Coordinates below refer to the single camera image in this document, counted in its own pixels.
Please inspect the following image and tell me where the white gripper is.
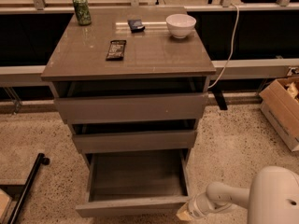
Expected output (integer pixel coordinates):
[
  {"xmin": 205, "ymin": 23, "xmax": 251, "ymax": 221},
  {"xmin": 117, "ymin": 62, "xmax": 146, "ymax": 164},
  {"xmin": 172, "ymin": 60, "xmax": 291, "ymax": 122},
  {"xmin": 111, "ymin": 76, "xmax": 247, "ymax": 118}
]
[{"xmin": 177, "ymin": 193, "xmax": 233, "ymax": 221}]

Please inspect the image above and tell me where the grey bottom drawer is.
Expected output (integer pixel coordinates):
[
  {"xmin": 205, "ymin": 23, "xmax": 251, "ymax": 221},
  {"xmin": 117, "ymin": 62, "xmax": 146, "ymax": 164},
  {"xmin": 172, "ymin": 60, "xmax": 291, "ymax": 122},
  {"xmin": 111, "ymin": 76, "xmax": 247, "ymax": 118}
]
[{"xmin": 76, "ymin": 149, "xmax": 189, "ymax": 217}]

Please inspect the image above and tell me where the grey drawer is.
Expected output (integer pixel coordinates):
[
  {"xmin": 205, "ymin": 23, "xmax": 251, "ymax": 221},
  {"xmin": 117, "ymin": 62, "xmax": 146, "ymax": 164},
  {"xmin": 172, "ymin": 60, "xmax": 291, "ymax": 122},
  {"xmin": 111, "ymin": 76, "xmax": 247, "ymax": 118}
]
[
  {"xmin": 72, "ymin": 119, "xmax": 197, "ymax": 153},
  {"xmin": 53, "ymin": 77, "xmax": 209, "ymax": 125},
  {"xmin": 76, "ymin": 149, "xmax": 189, "ymax": 217}
]

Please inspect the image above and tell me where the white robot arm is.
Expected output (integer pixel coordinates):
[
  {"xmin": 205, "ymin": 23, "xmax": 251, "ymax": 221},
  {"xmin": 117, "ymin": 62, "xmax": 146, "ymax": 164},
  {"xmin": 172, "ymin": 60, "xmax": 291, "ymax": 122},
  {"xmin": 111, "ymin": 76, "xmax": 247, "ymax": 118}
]
[{"xmin": 177, "ymin": 166, "xmax": 299, "ymax": 224}]

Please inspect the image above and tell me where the grey middle drawer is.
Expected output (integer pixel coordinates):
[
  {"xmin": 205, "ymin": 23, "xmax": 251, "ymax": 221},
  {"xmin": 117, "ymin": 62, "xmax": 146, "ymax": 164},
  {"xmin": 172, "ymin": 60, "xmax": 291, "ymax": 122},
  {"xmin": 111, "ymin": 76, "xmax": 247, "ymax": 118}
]
[{"xmin": 72, "ymin": 119, "xmax": 197, "ymax": 153}]

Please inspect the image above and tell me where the grey top drawer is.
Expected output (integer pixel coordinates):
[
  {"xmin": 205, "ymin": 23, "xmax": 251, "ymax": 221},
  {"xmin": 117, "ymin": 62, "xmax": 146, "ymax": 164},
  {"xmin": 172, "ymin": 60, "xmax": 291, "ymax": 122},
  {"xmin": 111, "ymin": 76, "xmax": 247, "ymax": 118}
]
[{"xmin": 53, "ymin": 77, "xmax": 209, "ymax": 125}]

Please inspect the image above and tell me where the grey drawer cabinet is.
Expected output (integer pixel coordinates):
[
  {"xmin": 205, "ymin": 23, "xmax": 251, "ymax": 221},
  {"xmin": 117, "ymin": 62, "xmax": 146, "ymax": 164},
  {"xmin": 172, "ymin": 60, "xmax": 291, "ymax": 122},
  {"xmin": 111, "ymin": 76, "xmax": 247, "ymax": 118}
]
[{"xmin": 40, "ymin": 6, "xmax": 217, "ymax": 170}]

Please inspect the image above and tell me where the cardboard box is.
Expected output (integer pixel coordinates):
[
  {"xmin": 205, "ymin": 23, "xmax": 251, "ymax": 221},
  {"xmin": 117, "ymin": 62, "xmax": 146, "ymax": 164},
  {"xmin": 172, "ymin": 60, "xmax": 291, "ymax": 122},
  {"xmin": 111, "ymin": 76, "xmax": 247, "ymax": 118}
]
[{"xmin": 260, "ymin": 77, "xmax": 299, "ymax": 151}]

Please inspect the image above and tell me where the black metal stand leg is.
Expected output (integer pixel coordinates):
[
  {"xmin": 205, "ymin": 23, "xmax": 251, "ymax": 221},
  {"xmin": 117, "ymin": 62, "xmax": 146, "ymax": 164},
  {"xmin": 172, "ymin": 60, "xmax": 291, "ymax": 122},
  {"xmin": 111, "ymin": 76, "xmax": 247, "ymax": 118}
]
[{"xmin": 7, "ymin": 153, "xmax": 50, "ymax": 224}]

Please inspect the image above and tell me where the black snack bar wrapper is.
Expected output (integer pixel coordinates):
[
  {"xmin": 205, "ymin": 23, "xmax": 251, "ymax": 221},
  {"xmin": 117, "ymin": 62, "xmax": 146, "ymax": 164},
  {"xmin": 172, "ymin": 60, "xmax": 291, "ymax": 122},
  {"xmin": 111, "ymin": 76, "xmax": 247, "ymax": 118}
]
[{"xmin": 106, "ymin": 40, "xmax": 126, "ymax": 61}]

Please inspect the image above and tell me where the white ceramic bowl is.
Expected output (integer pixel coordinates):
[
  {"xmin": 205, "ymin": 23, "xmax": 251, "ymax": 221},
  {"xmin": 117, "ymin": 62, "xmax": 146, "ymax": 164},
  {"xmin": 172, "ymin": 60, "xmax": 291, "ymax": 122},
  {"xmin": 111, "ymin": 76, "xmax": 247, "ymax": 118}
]
[{"xmin": 166, "ymin": 14, "xmax": 196, "ymax": 38}]

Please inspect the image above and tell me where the dark blue snack packet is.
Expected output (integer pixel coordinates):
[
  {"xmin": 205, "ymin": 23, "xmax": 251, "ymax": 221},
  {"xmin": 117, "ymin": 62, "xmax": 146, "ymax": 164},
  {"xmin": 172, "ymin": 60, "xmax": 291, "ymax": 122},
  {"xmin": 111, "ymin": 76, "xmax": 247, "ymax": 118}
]
[{"xmin": 128, "ymin": 20, "xmax": 145, "ymax": 33}]

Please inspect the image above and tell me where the green soda can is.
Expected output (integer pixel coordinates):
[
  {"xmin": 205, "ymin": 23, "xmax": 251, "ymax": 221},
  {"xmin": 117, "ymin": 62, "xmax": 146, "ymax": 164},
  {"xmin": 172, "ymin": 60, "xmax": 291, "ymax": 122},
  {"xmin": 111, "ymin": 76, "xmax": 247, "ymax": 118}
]
[{"xmin": 73, "ymin": 0, "xmax": 92, "ymax": 26}]

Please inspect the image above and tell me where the black bracket under rail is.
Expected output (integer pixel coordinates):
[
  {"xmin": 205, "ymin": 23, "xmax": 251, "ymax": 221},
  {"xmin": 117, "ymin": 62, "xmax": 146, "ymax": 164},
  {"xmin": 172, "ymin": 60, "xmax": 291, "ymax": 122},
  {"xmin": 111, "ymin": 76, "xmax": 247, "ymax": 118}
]
[{"xmin": 212, "ymin": 90, "xmax": 228, "ymax": 110}]

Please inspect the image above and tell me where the white cable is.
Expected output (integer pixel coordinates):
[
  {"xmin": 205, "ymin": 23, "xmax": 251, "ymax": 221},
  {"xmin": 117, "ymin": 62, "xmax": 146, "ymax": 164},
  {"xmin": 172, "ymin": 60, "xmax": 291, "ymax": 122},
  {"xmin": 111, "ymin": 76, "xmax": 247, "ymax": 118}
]
[{"xmin": 207, "ymin": 3, "xmax": 240, "ymax": 90}]

